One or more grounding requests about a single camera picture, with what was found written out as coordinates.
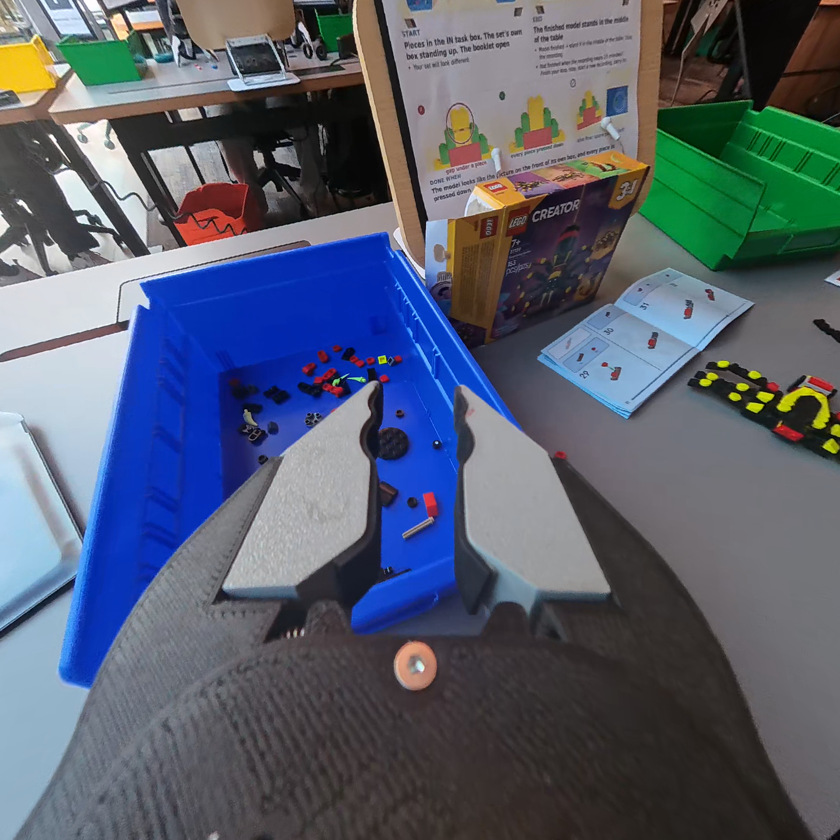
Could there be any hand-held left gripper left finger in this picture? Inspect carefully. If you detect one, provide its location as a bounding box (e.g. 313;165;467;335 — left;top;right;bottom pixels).
222;381;385;611

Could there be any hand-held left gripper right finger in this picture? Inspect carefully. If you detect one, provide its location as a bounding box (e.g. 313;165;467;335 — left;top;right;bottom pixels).
453;385;613;618

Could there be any pile of small lego pieces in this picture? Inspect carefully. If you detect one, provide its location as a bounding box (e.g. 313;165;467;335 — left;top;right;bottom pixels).
226;344;447;546

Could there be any blue plastic bin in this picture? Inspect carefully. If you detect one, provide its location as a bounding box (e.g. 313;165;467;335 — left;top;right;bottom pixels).
59;233;526;689

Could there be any lego instruction booklet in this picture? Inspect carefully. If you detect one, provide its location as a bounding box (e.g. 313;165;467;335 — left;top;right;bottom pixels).
538;268;756;420

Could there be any lego set cardboard box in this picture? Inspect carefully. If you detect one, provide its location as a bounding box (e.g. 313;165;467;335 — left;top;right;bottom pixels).
425;152;652;347

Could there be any black yellow lego model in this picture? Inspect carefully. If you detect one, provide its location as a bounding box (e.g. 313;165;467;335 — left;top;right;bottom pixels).
687;360;840;460

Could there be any clear plastic tray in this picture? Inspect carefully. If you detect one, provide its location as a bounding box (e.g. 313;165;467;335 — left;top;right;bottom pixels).
0;412;85;634

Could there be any orange plastic bin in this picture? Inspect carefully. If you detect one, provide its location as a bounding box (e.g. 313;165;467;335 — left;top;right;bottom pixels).
176;184;263;245

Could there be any large green plastic bin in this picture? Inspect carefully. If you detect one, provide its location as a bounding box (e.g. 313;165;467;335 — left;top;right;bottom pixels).
638;100;840;271

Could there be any black office chair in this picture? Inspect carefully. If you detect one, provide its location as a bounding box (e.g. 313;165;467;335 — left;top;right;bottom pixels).
0;125;116;277

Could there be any background work table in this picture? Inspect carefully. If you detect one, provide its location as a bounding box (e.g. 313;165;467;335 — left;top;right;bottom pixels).
49;56;368;257

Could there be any clear acrylic stand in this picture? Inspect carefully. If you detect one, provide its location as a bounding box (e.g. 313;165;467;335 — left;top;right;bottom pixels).
226;36;301;90

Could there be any printed instruction sheet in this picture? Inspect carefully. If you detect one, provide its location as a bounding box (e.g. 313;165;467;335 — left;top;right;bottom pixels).
377;0;641;221

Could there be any wooden sheet stand board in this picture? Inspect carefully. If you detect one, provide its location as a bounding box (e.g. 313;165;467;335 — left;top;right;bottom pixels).
353;0;664;263

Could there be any small green plastic bin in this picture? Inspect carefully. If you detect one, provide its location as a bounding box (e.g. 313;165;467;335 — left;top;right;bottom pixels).
56;33;148;86

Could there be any yellow plastic bin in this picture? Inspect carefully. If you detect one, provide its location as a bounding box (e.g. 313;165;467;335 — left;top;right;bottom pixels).
0;34;60;94

